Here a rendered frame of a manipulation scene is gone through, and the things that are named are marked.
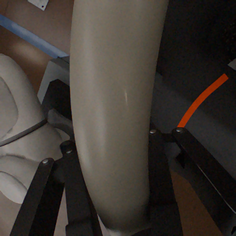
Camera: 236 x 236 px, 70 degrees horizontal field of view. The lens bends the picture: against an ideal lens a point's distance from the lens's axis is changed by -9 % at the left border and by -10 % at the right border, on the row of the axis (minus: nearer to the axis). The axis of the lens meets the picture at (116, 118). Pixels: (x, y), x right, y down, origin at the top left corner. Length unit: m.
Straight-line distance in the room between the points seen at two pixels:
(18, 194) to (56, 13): 1.38
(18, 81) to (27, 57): 1.35
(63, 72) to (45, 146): 0.27
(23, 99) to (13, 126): 0.07
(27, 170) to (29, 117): 0.12
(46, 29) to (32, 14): 0.20
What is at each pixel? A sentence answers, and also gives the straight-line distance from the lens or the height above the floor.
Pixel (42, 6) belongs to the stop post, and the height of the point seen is 0.02.
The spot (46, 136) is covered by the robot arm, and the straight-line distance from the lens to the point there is 0.49.
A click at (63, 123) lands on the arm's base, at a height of 0.88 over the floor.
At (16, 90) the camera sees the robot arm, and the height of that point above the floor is 1.02.
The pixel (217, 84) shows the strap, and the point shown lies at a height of 0.02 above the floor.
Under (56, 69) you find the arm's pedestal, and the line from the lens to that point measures 0.65.
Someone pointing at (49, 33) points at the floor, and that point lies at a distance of 1.65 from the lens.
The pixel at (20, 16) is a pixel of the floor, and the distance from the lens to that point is 1.85.
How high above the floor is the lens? 1.33
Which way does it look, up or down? 61 degrees down
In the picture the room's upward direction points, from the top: 144 degrees counter-clockwise
